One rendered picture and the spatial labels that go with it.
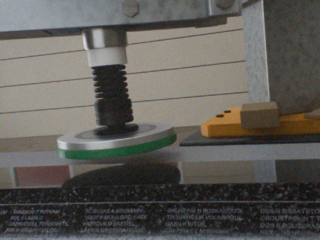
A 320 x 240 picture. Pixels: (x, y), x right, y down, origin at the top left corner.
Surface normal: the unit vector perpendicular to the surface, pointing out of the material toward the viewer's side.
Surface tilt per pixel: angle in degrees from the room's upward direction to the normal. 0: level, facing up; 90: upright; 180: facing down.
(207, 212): 45
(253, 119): 90
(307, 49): 90
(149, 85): 90
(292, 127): 90
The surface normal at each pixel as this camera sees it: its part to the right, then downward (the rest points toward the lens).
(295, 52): 0.15, 0.09
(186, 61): -0.27, 0.13
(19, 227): -0.28, -0.61
